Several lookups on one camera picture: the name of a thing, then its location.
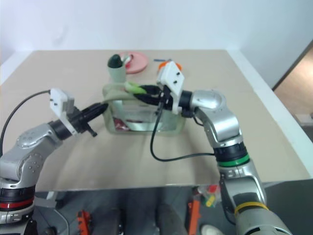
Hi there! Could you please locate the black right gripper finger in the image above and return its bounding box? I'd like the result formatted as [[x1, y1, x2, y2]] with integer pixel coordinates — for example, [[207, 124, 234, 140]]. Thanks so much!
[[139, 84, 162, 95], [134, 94, 161, 106]]

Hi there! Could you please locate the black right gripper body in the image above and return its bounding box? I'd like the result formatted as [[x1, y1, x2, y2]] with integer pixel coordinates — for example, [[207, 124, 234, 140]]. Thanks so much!
[[156, 85, 174, 111]]

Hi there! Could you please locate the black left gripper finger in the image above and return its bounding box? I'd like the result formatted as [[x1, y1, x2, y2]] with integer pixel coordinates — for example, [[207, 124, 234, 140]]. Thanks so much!
[[83, 103, 109, 115], [85, 108, 108, 122]]

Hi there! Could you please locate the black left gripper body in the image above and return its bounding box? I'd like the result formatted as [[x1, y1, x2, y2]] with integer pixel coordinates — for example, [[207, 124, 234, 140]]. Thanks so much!
[[70, 106, 98, 138]]

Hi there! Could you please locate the green plush keychain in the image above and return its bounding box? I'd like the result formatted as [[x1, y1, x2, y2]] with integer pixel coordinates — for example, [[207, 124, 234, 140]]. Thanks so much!
[[124, 81, 147, 95]]

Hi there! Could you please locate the clear pouch with green trim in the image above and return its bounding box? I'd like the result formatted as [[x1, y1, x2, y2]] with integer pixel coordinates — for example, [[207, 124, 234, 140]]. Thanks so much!
[[102, 82, 185, 136]]

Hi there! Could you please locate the dark green plush toy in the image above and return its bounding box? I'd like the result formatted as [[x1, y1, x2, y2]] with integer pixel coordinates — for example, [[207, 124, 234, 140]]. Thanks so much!
[[108, 54, 126, 69]]

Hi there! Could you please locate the orange round object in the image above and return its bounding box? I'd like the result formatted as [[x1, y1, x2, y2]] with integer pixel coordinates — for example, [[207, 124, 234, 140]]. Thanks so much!
[[158, 61, 183, 72]]

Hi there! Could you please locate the pink round plate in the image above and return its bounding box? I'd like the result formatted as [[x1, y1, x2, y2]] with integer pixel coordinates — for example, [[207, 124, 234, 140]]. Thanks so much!
[[119, 51, 149, 75]]

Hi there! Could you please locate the pale green cylinder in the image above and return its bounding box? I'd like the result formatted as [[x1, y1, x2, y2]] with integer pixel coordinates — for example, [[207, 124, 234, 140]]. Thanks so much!
[[108, 65, 128, 84]]

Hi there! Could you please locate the orange clamp tool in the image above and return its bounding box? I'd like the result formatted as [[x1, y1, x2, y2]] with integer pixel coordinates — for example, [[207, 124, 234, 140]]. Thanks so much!
[[76, 210, 93, 235], [187, 187, 202, 234]]

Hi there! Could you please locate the clear bag of colourful pieces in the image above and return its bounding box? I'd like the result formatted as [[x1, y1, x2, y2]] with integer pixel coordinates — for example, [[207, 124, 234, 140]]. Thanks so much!
[[199, 184, 221, 208]]

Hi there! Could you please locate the brown wooden door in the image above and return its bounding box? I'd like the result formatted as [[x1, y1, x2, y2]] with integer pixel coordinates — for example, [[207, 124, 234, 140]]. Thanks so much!
[[272, 40, 313, 92]]

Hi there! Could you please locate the white shoe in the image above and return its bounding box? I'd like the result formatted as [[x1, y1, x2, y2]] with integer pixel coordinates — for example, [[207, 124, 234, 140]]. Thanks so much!
[[201, 224, 227, 235]]

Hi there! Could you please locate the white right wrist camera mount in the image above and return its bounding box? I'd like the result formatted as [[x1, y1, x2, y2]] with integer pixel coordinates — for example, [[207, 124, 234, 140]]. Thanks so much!
[[156, 61, 187, 115]]

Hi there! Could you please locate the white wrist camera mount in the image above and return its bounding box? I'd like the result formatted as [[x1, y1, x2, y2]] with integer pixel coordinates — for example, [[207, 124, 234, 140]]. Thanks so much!
[[48, 88, 81, 136], [156, 61, 187, 115]]

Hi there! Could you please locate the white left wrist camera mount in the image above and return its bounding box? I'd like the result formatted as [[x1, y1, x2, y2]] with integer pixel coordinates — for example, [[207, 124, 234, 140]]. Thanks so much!
[[48, 88, 81, 136]]

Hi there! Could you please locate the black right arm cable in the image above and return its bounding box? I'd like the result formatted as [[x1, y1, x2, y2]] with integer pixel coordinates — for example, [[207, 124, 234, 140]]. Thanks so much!
[[149, 101, 218, 162]]

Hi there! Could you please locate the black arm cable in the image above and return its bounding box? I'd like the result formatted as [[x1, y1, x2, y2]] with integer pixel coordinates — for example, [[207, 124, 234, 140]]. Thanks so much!
[[0, 90, 52, 155], [149, 101, 218, 162]]

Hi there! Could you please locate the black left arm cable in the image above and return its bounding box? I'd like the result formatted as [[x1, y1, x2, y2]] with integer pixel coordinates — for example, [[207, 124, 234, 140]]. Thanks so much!
[[0, 90, 52, 155]]

